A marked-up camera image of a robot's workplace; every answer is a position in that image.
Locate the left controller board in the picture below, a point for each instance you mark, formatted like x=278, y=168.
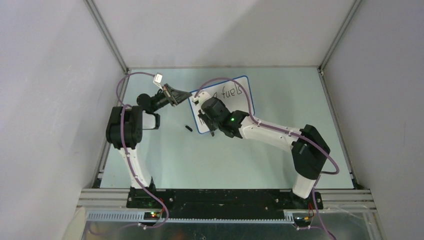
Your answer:
x=152, y=216

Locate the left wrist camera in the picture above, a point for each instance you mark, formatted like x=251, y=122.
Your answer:
x=157, y=80

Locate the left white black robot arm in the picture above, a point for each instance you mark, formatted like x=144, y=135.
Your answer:
x=127, y=124

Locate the black marker cap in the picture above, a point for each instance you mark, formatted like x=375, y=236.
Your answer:
x=188, y=128

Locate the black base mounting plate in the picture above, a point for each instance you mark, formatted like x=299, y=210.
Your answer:
x=222, y=204

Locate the right controller board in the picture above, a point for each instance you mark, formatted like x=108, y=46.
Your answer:
x=303, y=220

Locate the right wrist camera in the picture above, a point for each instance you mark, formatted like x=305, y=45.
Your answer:
x=201, y=98

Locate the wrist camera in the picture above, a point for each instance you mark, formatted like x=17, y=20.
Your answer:
x=157, y=80
x=201, y=98

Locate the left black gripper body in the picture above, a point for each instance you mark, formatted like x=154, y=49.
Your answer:
x=165, y=98

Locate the aluminium frame rail front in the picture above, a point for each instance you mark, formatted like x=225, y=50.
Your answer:
x=334, y=200

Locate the blue framed whiteboard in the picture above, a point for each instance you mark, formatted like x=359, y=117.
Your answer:
x=236, y=95

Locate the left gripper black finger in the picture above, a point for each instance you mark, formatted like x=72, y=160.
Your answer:
x=176, y=94
x=178, y=99

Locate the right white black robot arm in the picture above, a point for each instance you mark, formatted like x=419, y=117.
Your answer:
x=307, y=147

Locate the controller board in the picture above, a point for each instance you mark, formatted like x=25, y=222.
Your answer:
x=152, y=216
x=303, y=220

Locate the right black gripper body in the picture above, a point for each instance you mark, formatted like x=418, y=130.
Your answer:
x=212, y=124

